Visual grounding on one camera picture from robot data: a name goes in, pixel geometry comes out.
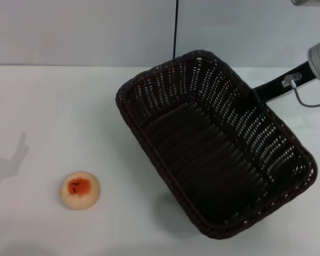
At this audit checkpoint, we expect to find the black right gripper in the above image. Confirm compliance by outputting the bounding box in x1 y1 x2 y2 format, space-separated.
251 60 317 108

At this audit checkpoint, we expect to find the black woven rectangular basket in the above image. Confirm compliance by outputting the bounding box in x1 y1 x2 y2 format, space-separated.
115 49 318 240

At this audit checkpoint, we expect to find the round bun with orange centre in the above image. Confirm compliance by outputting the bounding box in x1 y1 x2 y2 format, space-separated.
59 171 101 211

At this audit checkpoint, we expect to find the grey cable with connector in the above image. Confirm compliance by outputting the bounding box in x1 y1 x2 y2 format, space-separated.
282 73 320 108

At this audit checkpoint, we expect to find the thin black vertical cable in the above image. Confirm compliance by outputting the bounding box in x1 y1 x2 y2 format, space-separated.
172 0 179 60

